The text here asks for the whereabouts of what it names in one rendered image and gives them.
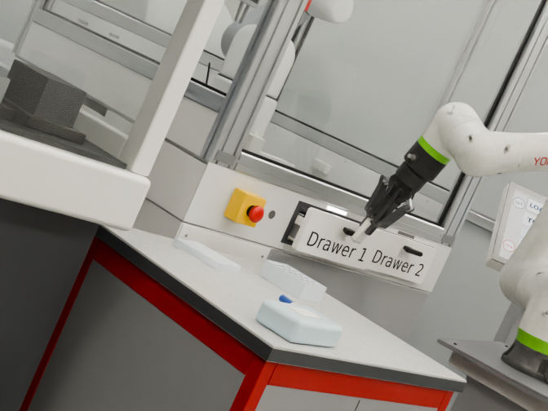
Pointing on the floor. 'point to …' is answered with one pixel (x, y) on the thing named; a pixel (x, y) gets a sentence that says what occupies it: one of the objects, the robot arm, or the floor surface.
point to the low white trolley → (214, 343)
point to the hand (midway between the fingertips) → (364, 231)
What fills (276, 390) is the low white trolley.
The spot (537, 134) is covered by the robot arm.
